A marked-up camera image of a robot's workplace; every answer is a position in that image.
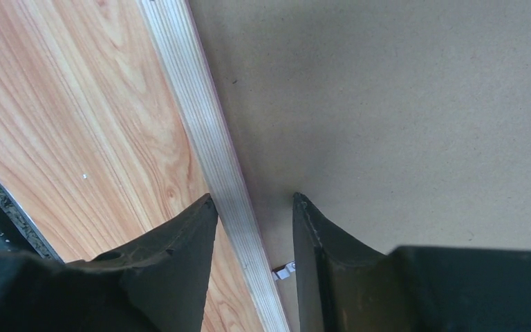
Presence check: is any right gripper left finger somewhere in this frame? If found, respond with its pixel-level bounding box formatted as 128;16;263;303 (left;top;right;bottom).
0;194;218;331

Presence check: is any grey backing board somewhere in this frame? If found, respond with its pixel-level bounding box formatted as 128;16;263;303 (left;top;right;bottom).
186;0;531;332

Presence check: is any wooden picture frame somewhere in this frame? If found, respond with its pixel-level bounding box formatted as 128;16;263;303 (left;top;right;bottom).
140;1;290;331

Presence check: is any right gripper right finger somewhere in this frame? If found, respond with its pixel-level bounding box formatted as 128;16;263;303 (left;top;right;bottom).
292;192;531;331

